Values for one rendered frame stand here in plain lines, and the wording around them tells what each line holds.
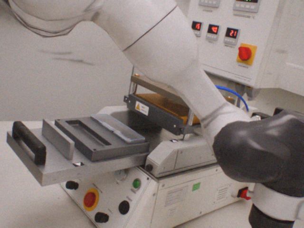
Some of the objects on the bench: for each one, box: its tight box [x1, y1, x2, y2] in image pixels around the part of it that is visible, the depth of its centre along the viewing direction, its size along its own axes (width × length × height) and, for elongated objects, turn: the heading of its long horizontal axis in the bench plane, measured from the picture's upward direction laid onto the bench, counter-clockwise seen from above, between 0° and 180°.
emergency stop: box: [84, 192, 95, 207], centre depth 88 cm, size 2×4×4 cm, turn 10°
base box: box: [60, 167, 251, 228], centre depth 102 cm, size 54×38×17 cm
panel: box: [61, 166, 152, 228], centre depth 87 cm, size 2×30×19 cm, turn 10°
